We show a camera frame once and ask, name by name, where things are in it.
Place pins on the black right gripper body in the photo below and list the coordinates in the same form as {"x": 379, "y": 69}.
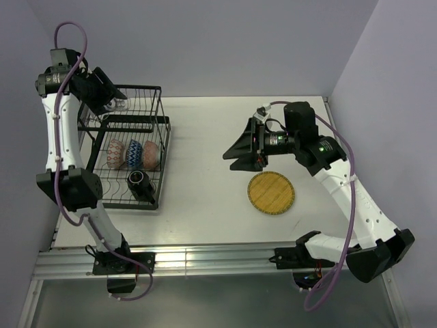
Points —
{"x": 278, "y": 143}

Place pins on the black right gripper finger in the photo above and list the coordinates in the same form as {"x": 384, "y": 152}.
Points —
{"x": 254, "y": 164}
{"x": 245, "y": 145}

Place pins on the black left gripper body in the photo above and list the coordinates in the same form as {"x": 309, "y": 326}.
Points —
{"x": 95, "y": 94}

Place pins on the clear faceted glass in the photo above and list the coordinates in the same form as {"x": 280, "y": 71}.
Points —
{"x": 122, "y": 104}

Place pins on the blue triangle patterned bowl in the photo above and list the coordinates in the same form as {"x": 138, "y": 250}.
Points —
{"x": 115, "y": 154}

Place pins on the orange patterned bowl zigzag outside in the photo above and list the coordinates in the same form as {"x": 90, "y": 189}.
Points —
{"x": 134, "y": 154}

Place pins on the pink floral patterned bowl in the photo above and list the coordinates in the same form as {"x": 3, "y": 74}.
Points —
{"x": 151, "y": 156}

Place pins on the black mug white inside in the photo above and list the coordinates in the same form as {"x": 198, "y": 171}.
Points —
{"x": 141, "y": 187}

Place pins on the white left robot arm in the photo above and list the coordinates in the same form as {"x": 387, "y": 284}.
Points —
{"x": 65, "y": 88}

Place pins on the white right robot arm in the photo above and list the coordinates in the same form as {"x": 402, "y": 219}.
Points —
{"x": 373, "y": 243}

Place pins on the round woven bamboo tray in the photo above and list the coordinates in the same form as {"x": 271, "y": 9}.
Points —
{"x": 271, "y": 193}

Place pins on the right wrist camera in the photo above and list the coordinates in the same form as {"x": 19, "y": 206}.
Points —
{"x": 262, "y": 113}

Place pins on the black wire dish rack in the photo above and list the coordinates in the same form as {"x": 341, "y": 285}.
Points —
{"x": 142, "y": 126}

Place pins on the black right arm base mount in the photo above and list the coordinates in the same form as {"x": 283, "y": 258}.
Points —
{"x": 297, "y": 258}

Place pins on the aluminium table edge rail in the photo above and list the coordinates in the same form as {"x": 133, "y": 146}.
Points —
{"x": 170, "y": 261}

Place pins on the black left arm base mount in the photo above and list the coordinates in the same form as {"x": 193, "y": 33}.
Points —
{"x": 122, "y": 276}

